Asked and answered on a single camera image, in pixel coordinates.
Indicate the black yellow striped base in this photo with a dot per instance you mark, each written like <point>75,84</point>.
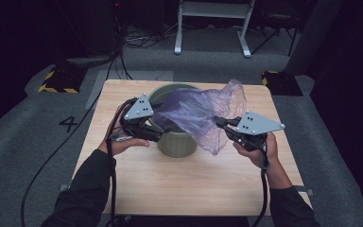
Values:
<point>282,83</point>
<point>64,80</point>

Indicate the white metal stand frame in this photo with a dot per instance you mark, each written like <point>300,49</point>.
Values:
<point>214,9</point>

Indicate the grey metal table bracket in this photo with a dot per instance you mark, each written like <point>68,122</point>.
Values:
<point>307,190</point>
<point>64,188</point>

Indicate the grey pillar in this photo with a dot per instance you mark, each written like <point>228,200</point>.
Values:
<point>312,38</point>

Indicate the green ribbed plastic bin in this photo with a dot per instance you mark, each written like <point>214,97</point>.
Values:
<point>176,145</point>

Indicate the black tripod stand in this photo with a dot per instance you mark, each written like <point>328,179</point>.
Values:
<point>275,19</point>

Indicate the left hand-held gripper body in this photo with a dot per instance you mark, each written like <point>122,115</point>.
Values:
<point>138,110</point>

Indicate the person's left hand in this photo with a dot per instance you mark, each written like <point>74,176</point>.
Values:
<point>119,145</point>

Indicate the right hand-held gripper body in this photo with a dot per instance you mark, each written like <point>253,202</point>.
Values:
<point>258,124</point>

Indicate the purple translucent plastic bag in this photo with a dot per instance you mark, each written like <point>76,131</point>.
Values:
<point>198,110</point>

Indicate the person's right hand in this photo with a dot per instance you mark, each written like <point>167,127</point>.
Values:
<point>258,157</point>

